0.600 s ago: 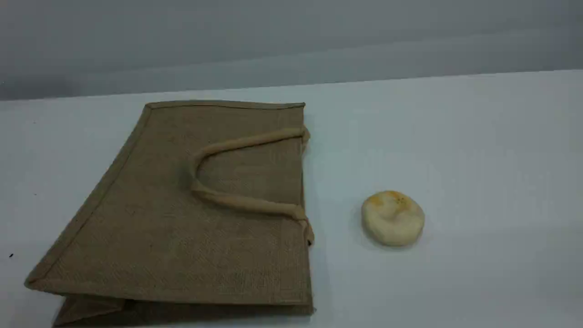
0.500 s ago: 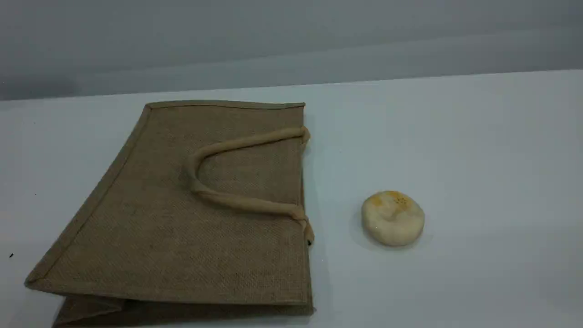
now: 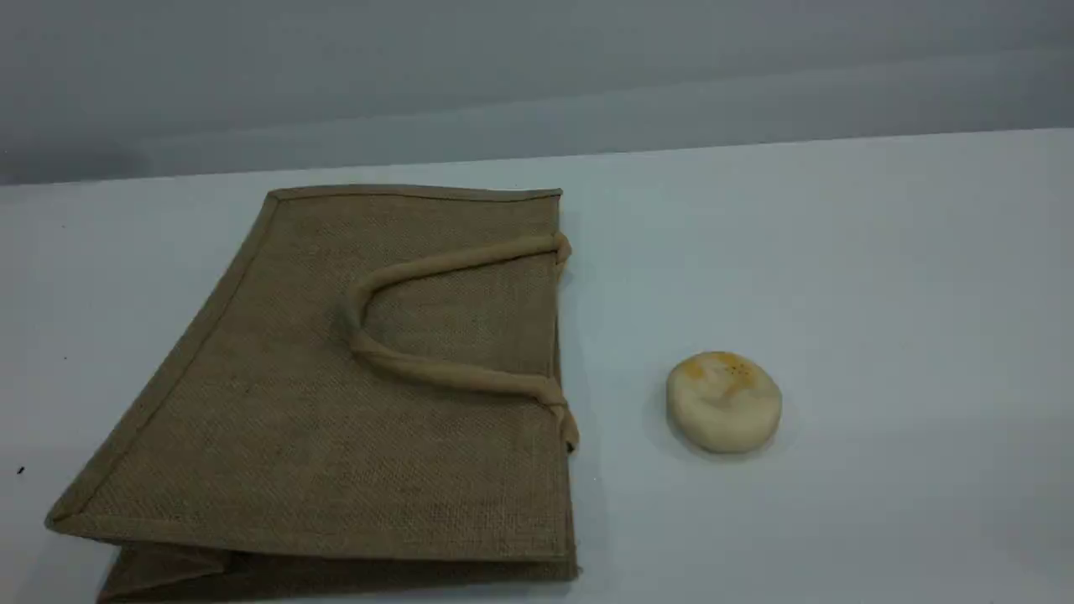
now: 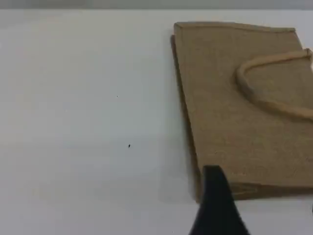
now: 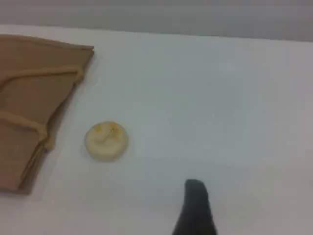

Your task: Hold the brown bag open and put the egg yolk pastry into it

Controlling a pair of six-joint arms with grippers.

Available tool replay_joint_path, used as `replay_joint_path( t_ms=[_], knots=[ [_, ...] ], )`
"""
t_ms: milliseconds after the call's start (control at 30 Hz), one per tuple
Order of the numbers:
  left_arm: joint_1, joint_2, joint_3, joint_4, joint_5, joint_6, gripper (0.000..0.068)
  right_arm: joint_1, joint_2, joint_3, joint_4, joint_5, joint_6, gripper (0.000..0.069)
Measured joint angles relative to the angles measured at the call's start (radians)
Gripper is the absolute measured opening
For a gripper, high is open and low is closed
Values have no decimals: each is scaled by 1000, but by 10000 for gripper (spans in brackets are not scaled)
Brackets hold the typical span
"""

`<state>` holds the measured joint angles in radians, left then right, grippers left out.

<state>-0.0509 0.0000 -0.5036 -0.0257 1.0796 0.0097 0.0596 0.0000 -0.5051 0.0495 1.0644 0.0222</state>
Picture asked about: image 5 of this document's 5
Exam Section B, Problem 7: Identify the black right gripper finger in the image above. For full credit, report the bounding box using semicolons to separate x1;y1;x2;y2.
172;179;218;235

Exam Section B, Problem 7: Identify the round egg yolk pastry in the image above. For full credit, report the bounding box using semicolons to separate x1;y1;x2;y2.
85;121;130;162

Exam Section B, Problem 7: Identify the brown jute tote bag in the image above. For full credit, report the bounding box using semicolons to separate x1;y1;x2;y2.
0;34;95;196

